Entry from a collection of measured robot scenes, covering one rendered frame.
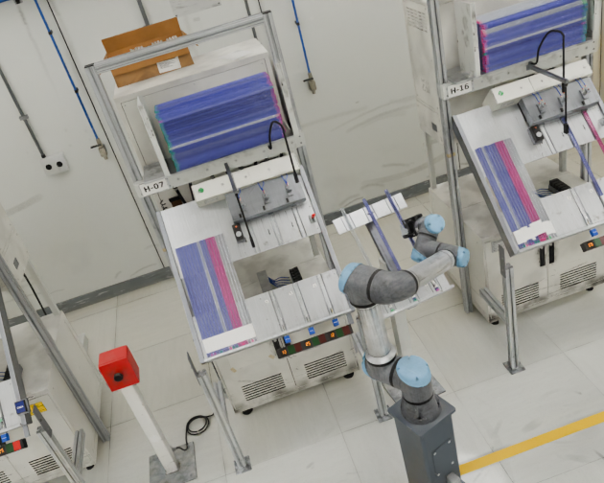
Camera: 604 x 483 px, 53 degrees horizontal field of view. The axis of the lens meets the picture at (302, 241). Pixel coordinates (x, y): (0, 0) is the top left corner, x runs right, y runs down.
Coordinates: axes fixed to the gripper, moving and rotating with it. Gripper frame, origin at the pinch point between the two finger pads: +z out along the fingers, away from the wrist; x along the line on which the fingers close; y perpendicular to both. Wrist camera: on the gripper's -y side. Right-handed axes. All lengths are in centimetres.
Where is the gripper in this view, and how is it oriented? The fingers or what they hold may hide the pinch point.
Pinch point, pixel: (408, 234)
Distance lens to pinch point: 268.7
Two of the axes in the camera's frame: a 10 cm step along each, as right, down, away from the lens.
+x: -9.1, 3.8, -1.6
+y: -3.9, -9.2, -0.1
